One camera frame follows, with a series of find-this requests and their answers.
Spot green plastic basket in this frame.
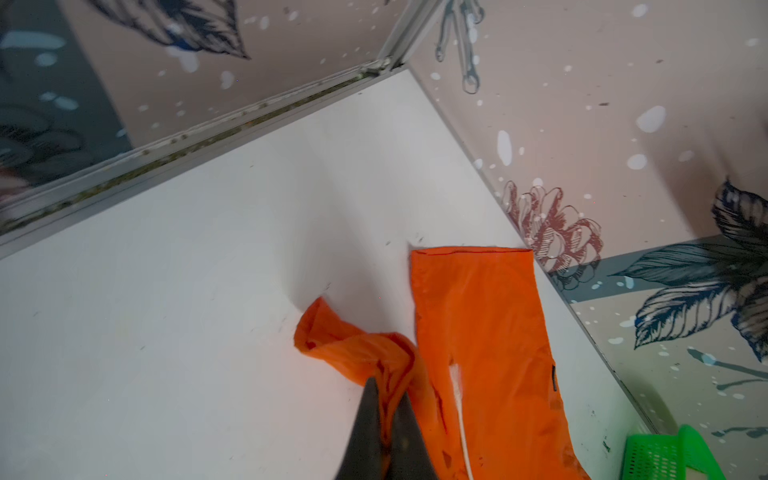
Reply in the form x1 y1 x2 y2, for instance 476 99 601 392
621 425 726 480

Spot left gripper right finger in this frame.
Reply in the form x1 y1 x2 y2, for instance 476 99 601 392
385 394 438 480

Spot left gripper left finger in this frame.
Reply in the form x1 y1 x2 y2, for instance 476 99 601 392
335 377 383 480

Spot orange shorts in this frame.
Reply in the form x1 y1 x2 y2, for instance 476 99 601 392
293 247 586 479

